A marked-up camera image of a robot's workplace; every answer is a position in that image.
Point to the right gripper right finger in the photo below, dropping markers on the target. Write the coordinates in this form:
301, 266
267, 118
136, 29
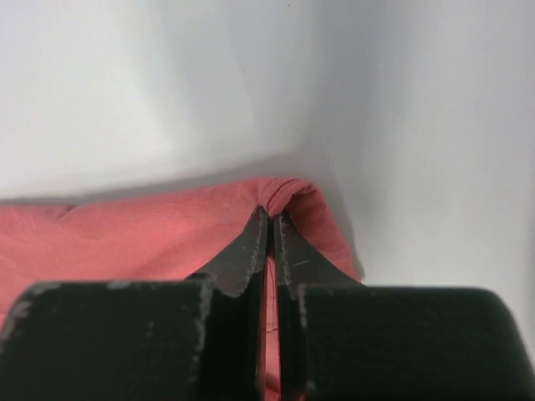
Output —
342, 340

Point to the pink red t shirt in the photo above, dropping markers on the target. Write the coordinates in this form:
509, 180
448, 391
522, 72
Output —
163, 238

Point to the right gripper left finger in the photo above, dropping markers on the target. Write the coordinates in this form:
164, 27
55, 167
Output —
196, 339

